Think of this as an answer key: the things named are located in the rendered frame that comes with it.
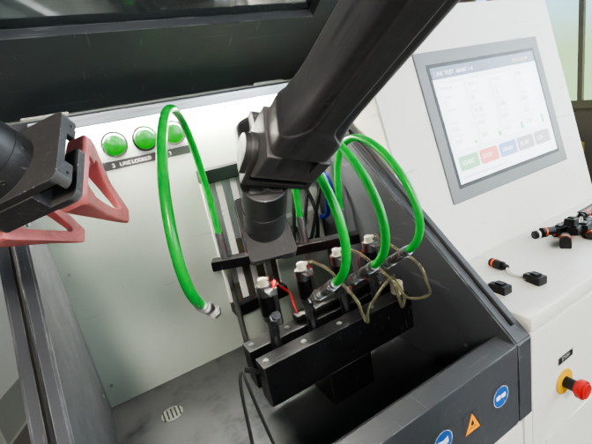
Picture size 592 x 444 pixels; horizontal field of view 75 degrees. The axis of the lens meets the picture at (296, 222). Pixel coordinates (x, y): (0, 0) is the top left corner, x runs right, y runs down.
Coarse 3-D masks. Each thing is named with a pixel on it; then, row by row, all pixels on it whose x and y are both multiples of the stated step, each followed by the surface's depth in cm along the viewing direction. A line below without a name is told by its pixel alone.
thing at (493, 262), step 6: (492, 258) 83; (492, 264) 82; (498, 264) 81; (504, 264) 80; (510, 270) 79; (516, 276) 77; (522, 276) 76; (528, 276) 74; (534, 276) 73; (540, 276) 73; (546, 276) 73; (528, 282) 75; (534, 282) 73; (540, 282) 72; (546, 282) 73
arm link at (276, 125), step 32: (352, 0) 24; (384, 0) 22; (416, 0) 21; (448, 0) 22; (352, 32) 24; (384, 32) 23; (416, 32) 23; (320, 64) 28; (352, 64) 26; (384, 64) 26; (288, 96) 33; (320, 96) 29; (352, 96) 28; (256, 128) 39; (288, 128) 33; (320, 128) 32; (288, 160) 38; (320, 160) 37
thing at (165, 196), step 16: (160, 112) 54; (176, 112) 62; (160, 128) 50; (160, 144) 48; (192, 144) 73; (160, 160) 46; (160, 176) 45; (160, 192) 45; (208, 192) 79; (160, 208) 44; (176, 240) 44; (176, 256) 44; (176, 272) 45; (192, 288) 46; (192, 304) 49
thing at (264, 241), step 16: (240, 208) 55; (240, 224) 53; (256, 224) 48; (272, 224) 48; (288, 224) 54; (256, 240) 52; (272, 240) 52; (288, 240) 53; (256, 256) 51; (272, 256) 51; (288, 256) 53
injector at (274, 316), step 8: (256, 288) 67; (264, 288) 66; (264, 296) 67; (264, 304) 67; (272, 304) 68; (264, 312) 68; (272, 312) 68; (264, 320) 69; (272, 320) 67; (272, 328) 69; (272, 336) 69; (272, 344) 70; (280, 344) 70
